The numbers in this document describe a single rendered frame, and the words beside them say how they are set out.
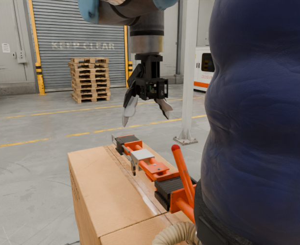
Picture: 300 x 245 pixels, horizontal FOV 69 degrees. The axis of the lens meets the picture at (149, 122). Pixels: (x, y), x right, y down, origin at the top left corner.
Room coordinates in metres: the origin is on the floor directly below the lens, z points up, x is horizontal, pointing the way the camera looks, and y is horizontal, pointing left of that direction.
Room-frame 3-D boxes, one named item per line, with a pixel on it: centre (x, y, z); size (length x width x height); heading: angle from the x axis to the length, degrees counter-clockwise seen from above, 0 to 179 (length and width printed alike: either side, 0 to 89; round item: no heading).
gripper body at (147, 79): (0.62, 0.00, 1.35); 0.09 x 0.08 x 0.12; 27
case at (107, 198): (0.83, 0.10, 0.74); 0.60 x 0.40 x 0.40; 27
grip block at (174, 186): (0.50, -0.07, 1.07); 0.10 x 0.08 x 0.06; 117
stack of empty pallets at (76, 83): (7.27, 1.98, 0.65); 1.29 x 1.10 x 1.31; 26
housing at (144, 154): (0.69, 0.03, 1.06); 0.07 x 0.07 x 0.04; 27
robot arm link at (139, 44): (0.62, 0.00, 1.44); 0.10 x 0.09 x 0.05; 117
